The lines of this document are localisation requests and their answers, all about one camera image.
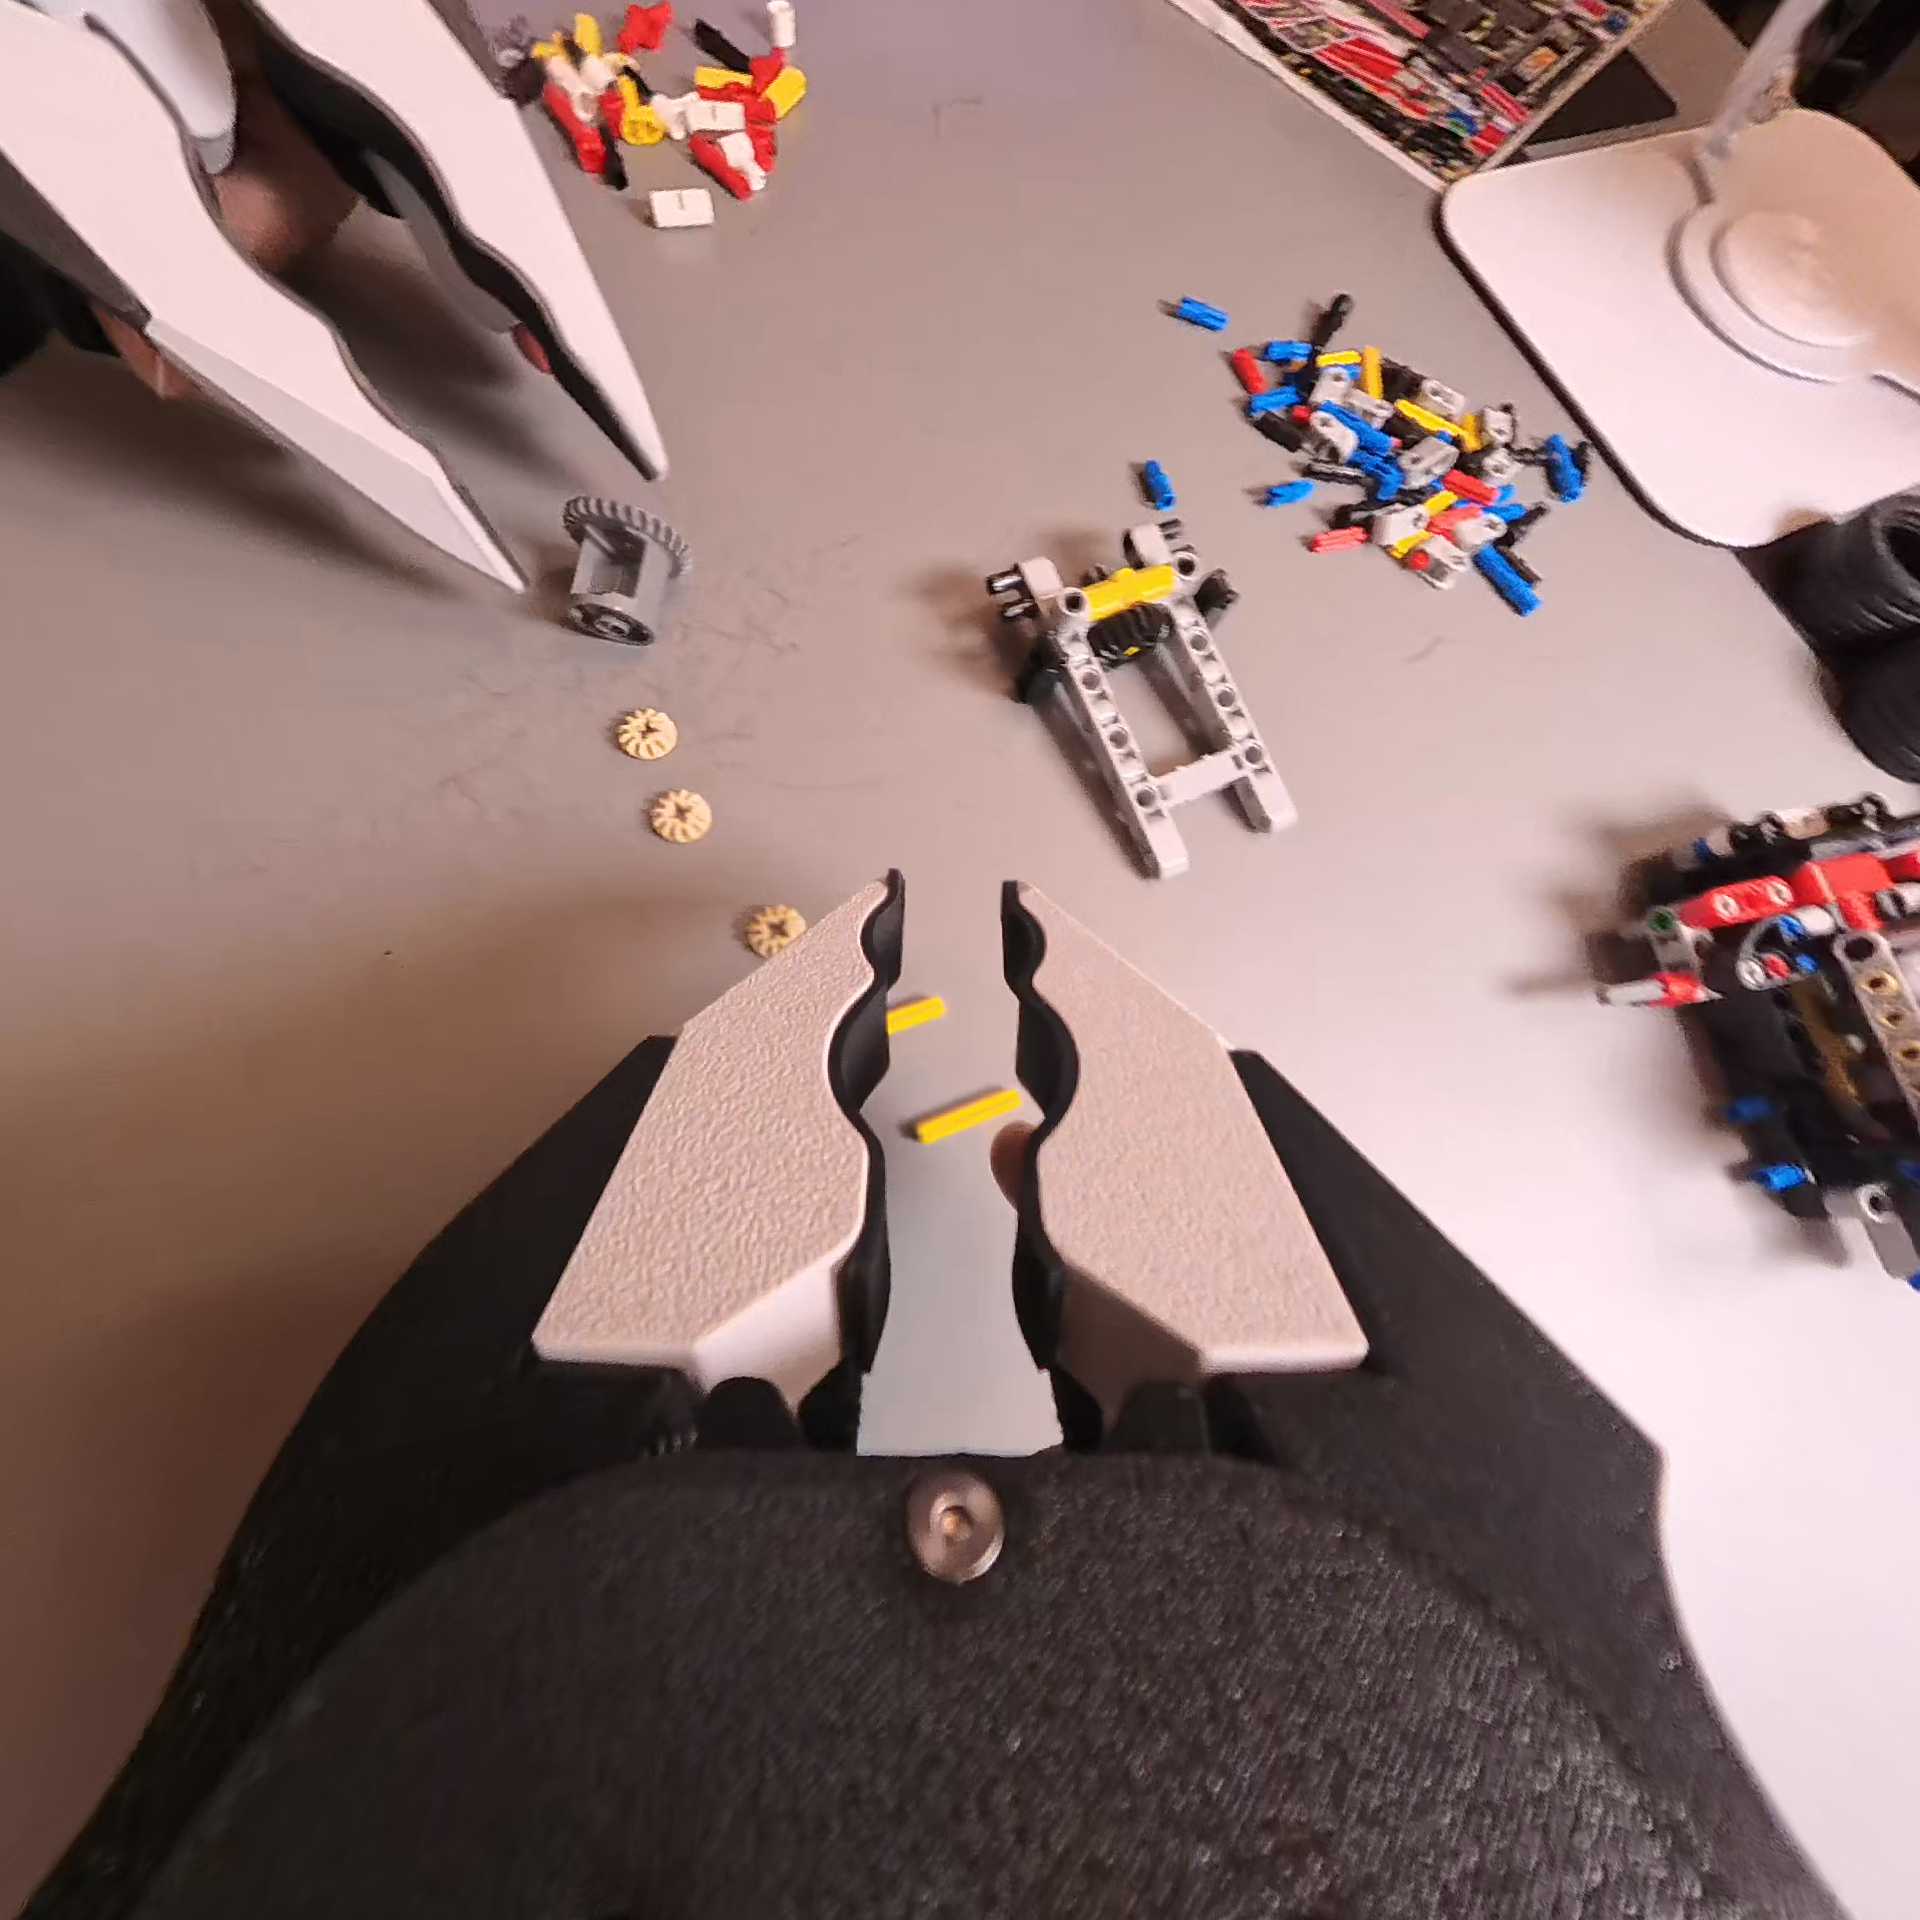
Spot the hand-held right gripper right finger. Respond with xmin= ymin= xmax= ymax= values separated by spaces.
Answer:
xmin=997 ymin=881 xmax=1373 ymax=1454

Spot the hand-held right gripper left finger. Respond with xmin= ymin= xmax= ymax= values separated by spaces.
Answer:
xmin=529 ymin=866 xmax=909 ymax=1454

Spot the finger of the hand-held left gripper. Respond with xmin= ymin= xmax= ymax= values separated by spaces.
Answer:
xmin=249 ymin=0 xmax=673 ymax=486
xmin=0 ymin=0 xmax=530 ymax=596

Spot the grey lego differential gear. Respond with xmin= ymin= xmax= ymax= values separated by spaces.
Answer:
xmin=562 ymin=497 xmax=697 ymax=652

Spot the pile of red white lego pieces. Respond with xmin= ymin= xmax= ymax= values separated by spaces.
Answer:
xmin=501 ymin=0 xmax=814 ymax=206

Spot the lego car chassis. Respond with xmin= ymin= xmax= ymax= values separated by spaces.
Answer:
xmin=1598 ymin=796 xmax=1920 ymax=1296

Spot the pile of blue grey lego pieces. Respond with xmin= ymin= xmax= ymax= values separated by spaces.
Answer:
xmin=1229 ymin=292 xmax=1596 ymax=622

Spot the black lego tire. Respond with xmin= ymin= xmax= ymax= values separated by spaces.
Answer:
xmin=1832 ymin=645 xmax=1920 ymax=770
xmin=1782 ymin=492 xmax=1920 ymax=652

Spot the lego instruction booklet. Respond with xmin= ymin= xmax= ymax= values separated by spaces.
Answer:
xmin=1172 ymin=0 xmax=1674 ymax=190

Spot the person's left hand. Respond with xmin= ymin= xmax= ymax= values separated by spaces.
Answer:
xmin=212 ymin=84 xmax=384 ymax=300

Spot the grey lego frame assembly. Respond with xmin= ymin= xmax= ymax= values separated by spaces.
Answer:
xmin=982 ymin=518 xmax=1300 ymax=884

